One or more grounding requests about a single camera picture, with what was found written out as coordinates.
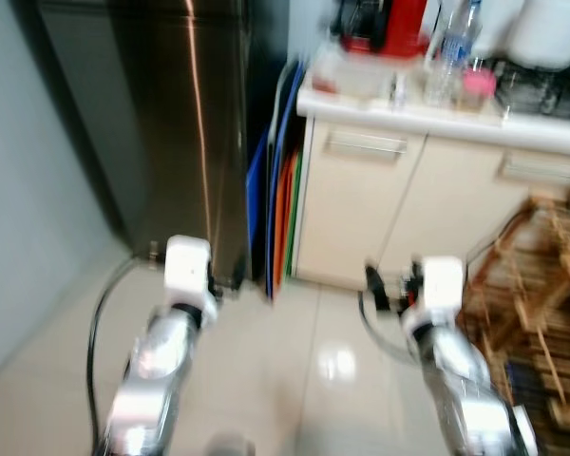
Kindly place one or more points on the clear plastic food container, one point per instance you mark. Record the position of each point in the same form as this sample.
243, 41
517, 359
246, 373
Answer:
347, 85

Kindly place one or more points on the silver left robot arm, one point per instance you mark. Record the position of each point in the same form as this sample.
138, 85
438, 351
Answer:
157, 351

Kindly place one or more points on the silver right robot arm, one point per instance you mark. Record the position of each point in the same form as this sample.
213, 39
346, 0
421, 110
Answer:
465, 380

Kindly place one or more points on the orange plastic board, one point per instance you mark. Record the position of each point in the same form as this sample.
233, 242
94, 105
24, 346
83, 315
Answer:
283, 218

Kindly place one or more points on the cream kitchen cabinet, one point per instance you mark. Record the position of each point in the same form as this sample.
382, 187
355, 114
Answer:
351, 209

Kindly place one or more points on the green plastic board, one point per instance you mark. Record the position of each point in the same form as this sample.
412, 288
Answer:
294, 209

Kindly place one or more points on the wooden wine rack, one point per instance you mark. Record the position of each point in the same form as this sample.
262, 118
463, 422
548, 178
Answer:
541, 304

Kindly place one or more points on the white squeeze tube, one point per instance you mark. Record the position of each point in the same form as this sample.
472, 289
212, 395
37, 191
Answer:
399, 90

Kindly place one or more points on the small container pink lid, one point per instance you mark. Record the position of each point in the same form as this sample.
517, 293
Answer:
477, 84

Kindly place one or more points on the clear water bottle blue label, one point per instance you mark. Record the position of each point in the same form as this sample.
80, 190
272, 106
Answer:
451, 57

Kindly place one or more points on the red coffee machine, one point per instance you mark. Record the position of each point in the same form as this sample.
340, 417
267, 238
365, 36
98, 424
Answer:
404, 24

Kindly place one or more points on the white cooking pot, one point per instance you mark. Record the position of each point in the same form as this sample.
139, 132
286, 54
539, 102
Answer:
546, 33

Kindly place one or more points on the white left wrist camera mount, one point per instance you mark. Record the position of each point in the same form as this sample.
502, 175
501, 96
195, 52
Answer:
185, 266

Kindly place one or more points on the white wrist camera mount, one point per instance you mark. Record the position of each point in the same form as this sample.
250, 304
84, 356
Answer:
442, 285
185, 266

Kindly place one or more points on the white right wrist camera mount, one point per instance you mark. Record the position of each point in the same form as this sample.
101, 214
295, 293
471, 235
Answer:
442, 285

